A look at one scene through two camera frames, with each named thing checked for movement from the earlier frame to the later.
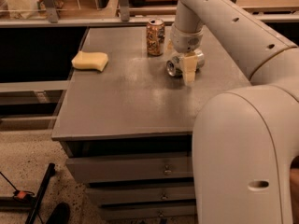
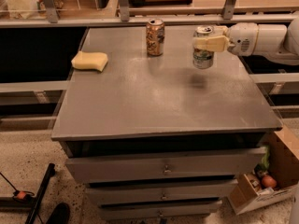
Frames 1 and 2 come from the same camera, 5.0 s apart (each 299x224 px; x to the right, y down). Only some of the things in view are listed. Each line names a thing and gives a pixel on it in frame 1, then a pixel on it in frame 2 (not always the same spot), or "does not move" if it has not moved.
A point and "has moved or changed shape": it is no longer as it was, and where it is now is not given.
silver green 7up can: (174, 66) has moved or changed shape
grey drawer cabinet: (126, 132) does not move
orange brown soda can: (155, 35) does not move
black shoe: (61, 215) does not move
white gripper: (185, 42) -> (242, 39)
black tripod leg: (50, 172) does not move
